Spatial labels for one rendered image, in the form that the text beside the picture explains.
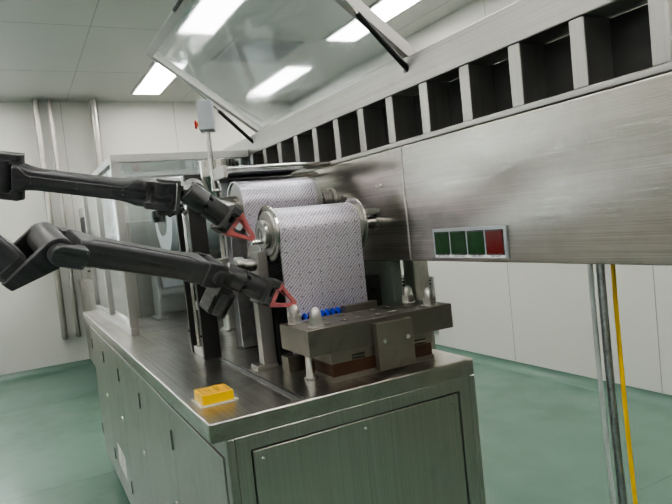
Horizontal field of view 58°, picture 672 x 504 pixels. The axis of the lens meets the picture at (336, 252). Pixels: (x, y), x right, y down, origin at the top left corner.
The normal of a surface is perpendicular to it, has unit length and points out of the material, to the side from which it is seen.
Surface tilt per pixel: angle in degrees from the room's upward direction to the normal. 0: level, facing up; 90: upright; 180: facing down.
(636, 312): 90
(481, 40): 90
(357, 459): 90
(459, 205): 90
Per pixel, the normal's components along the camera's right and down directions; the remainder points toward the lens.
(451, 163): -0.88, 0.11
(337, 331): 0.47, 0.00
